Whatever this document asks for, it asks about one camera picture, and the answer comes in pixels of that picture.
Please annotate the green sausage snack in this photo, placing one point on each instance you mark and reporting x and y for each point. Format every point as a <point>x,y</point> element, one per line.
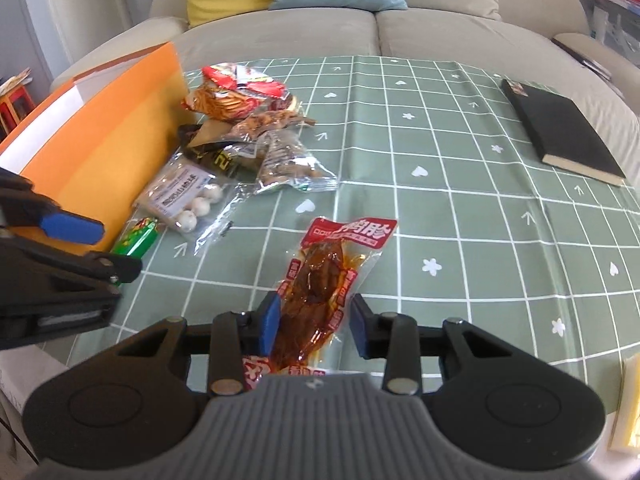
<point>138,238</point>

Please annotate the red orange stool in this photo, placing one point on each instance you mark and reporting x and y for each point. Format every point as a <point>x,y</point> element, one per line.
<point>16,104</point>

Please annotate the white bookshelf with books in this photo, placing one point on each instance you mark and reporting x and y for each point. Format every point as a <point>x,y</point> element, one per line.
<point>616,22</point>

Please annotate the own right gripper blue-tipped right finger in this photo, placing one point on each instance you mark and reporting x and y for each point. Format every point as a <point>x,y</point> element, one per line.
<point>392,337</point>

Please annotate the brown gold snack packet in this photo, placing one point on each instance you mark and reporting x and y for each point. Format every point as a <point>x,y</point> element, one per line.
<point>205,145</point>

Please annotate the black notebook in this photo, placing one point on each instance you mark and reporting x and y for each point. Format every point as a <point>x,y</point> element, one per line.
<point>560,133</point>

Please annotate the yellow tissue pack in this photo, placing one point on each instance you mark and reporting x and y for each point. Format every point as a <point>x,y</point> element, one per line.
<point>625,434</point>

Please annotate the orange noodle snack bag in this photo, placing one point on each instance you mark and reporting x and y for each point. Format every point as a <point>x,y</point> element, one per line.
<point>232,92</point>

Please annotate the green checkered tablecloth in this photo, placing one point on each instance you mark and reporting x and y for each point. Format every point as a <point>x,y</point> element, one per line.
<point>541,258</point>

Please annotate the orange cardboard box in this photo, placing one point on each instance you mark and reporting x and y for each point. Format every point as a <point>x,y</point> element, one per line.
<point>98,139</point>

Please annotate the clear bag of white balls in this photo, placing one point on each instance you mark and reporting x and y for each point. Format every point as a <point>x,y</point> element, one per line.
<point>193,201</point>

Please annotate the own right gripper blue-tipped left finger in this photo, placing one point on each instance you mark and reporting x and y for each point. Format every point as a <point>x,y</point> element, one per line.
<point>235,335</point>

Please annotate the beige sofa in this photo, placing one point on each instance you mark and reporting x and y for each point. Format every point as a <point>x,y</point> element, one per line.
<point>519,47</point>

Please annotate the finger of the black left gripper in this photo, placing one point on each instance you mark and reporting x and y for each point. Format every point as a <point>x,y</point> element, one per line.
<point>118,268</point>

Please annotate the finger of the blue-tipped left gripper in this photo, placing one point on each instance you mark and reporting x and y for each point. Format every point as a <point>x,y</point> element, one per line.
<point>73,228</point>

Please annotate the clear bag brown nuts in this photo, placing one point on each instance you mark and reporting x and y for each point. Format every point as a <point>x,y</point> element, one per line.
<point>269,144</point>

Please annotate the red chicken foot packet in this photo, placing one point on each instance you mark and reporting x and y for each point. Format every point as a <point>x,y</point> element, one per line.
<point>332,261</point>

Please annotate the books on sofa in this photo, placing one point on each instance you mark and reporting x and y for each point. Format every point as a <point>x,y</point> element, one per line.
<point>588,52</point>

